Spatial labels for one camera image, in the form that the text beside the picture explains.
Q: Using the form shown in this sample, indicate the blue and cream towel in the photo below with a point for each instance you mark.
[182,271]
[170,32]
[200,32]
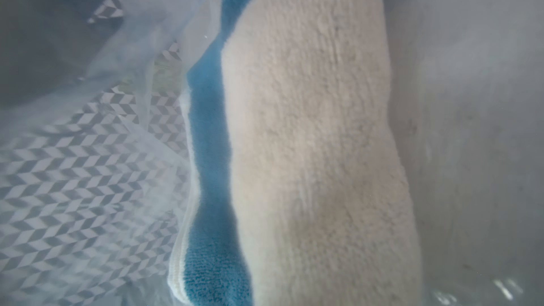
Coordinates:
[298,193]

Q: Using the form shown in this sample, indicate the clear plastic vacuum bag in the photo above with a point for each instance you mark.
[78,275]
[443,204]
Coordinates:
[96,169]

